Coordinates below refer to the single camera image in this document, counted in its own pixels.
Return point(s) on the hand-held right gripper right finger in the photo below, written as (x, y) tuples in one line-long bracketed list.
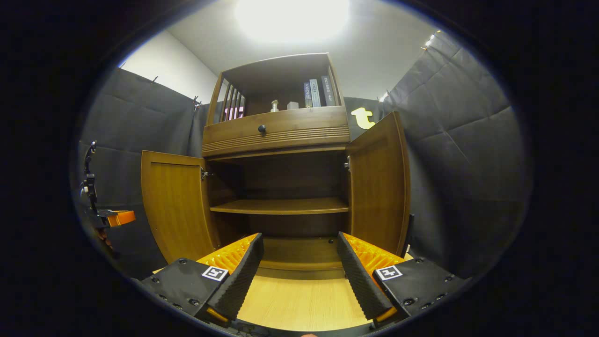
[(358, 281)]

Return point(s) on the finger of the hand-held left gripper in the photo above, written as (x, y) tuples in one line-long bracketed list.
[(120, 217)]

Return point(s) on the small pale bottle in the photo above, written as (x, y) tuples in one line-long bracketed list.
[(275, 106)]

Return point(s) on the black backdrop cloth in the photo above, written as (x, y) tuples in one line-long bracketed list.
[(468, 164)]

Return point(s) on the grey book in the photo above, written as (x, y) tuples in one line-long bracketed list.
[(315, 93)]

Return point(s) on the wooden cabinet inner shelf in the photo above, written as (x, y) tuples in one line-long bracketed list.
[(281, 206)]

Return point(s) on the brown wooden shoe cabinet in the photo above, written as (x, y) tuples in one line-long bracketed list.
[(281, 135)]

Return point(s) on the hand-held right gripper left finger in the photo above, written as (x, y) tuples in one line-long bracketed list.
[(241, 276)]

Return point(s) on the dark blue book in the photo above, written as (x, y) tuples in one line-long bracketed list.
[(308, 95)]

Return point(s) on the wooden cabinet drawer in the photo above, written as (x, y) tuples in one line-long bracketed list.
[(299, 126)]

